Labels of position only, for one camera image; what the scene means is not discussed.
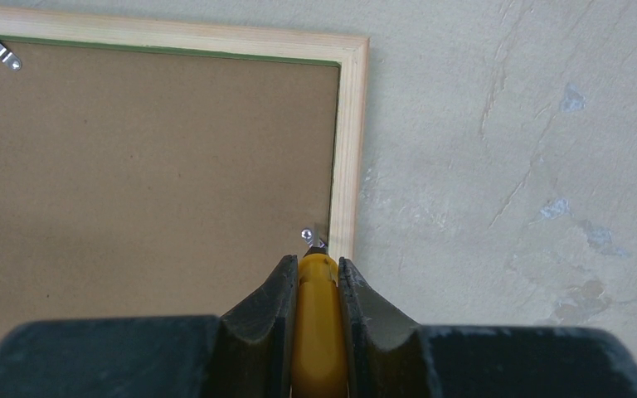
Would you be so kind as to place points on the metal frame clip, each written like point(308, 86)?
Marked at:
point(9, 58)
point(312, 239)

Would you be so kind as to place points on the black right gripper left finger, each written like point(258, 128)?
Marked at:
point(250, 353)

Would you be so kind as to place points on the yellow handled screwdriver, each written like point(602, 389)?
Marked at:
point(319, 364)

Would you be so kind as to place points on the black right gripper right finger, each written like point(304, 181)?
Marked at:
point(388, 355)

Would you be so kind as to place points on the green wooden picture frame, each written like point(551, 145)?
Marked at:
point(161, 168)

